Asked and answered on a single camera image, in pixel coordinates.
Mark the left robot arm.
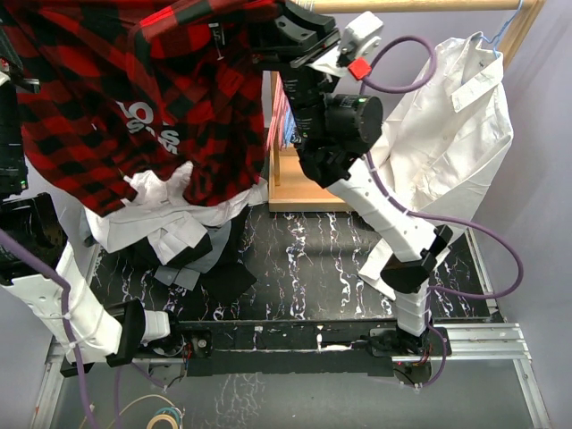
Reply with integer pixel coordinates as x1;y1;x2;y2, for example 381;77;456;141
1;4;185;371

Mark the grey garment in pile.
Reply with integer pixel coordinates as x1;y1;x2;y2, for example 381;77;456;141
85;207;231;290

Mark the red black plaid shirt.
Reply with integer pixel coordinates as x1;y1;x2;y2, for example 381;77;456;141
1;1;282;216

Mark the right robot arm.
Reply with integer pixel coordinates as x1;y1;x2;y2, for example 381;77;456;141
249;1;453;355

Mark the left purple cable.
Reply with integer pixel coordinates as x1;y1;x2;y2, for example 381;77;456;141
0;227;171;429

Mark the coiled beige cable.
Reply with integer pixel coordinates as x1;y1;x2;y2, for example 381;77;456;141
80;393;186;429

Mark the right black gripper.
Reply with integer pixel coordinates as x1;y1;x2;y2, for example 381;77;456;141
252;0;347;140

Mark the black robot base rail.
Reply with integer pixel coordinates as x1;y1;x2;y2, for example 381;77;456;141
136;319;451;383

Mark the wooden clothes rack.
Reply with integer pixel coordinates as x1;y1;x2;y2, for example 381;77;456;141
268;0;545;213

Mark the blue hanger holding shirt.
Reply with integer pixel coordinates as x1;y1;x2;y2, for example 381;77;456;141
480;0;524;59

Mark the white shirt on hanger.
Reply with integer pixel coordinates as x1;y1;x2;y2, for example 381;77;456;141
357;30;514;301

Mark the pink wire hanger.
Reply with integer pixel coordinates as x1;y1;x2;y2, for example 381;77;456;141
269;72;290;150

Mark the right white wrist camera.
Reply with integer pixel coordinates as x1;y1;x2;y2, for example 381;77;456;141
337;11;383;81

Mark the black garment in pile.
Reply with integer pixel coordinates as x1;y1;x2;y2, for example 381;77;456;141
120;212;256;306

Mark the aluminium frame rail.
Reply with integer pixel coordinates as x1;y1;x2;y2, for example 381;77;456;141
29;323;551;428

